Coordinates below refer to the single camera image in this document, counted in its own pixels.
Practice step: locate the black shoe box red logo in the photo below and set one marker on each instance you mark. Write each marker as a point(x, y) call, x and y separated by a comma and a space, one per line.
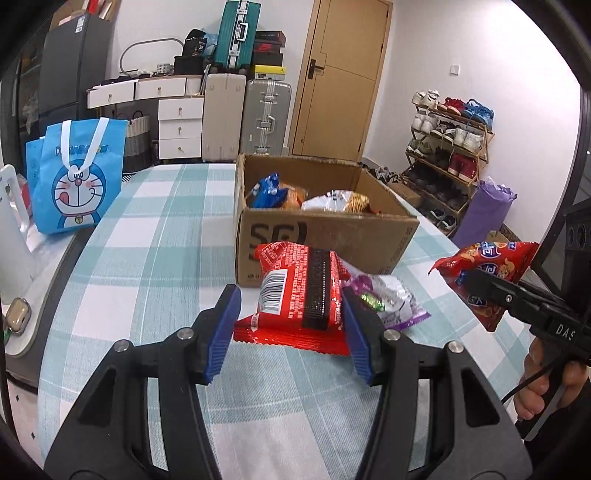
point(268, 47)

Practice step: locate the red flat box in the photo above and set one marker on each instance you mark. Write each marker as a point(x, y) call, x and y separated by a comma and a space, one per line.
point(94, 7)

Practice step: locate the open brown cardboard box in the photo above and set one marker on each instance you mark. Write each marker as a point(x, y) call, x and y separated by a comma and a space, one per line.
point(505, 234)

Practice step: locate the black red-edged shoe box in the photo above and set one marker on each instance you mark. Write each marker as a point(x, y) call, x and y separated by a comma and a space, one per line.
point(270, 36)

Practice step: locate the white drawer desk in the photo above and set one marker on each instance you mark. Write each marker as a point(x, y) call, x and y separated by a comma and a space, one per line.
point(180, 120)

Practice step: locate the light blue plastic bag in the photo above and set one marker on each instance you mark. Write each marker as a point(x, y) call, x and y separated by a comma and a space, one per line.
point(211, 44)

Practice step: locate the wooden door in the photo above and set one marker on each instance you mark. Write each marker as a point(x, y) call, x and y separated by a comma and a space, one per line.
point(346, 92)

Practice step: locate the teal suitcase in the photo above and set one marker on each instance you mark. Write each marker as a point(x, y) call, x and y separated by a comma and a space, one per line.
point(235, 37)

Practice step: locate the plain black shoe box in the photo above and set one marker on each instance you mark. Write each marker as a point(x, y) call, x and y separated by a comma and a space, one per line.
point(268, 59)

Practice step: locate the beige earbuds case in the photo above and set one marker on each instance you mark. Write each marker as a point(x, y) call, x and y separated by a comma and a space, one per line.
point(17, 316)

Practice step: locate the person's right hand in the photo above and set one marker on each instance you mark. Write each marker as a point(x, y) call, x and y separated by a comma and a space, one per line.
point(531, 397)

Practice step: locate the black storage box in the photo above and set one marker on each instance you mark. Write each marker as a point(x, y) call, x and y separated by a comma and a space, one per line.
point(188, 65)

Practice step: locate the blue cartoon tote bag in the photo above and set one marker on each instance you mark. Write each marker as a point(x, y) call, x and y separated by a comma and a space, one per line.
point(55, 152)

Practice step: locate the shoe rack with shoes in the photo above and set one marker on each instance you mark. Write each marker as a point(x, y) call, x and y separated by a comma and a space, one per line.
point(461, 138)

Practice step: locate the small brown cardboard box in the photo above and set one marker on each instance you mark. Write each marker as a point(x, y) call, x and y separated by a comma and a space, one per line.
point(405, 194)

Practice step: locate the red black-striped snack packet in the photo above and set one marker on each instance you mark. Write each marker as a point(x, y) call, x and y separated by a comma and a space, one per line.
point(286, 286)

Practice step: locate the brown cardboard box with label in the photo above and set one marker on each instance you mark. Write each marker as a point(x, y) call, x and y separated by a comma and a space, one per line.
point(67, 14)

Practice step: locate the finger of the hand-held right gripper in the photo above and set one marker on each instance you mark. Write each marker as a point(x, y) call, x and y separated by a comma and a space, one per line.
point(540, 293)
point(498, 293)

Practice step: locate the small white basket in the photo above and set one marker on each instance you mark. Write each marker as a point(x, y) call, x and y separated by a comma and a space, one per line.
point(165, 69)

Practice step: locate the yellow black shoe box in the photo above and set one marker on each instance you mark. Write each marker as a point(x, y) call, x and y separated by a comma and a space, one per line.
point(270, 73)

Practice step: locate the silver suitcase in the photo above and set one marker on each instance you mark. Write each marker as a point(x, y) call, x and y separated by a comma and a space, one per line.
point(265, 115)

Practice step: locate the woven laundry basket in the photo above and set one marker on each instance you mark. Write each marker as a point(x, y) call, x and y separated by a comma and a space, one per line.
point(138, 143)

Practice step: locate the red chips packet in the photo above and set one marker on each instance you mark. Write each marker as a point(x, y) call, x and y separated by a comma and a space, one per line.
point(494, 258)

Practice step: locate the blue cookie packet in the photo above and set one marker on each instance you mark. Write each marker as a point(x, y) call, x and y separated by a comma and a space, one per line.
point(268, 191)

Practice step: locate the purple candy packet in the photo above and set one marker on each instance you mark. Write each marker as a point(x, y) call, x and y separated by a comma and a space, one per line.
point(397, 300)

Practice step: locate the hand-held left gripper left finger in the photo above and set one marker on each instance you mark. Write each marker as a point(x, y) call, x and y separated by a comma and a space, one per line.
point(221, 337)

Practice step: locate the dark display cabinet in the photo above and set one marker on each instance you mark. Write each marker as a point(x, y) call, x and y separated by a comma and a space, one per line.
point(23, 92)

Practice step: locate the black bag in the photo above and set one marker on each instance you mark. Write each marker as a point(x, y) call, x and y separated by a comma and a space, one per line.
point(195, 44)

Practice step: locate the orange bread packet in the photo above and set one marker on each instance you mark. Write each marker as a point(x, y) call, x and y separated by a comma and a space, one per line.
point(293, 196)

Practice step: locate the folded brown cardboard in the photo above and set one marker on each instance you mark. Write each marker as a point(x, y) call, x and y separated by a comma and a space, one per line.
point(111, 8)

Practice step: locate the pile of dark shoes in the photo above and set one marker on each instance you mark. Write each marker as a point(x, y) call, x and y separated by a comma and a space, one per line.
point(383, 174)

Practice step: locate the grey oval frame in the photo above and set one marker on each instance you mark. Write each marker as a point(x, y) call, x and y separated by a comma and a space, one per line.
point(123, 57)

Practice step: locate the white plastic appliance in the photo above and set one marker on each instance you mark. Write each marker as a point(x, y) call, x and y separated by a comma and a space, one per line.
point(14, 249)

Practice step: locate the dark grey fridge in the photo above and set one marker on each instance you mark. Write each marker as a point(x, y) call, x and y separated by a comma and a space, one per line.
point(74, 64)

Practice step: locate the beige suitcase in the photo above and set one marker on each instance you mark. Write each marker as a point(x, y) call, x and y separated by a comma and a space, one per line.
point(224, 115)

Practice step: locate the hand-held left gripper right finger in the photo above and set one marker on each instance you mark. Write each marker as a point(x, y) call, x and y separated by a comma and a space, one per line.
point(358, 337)

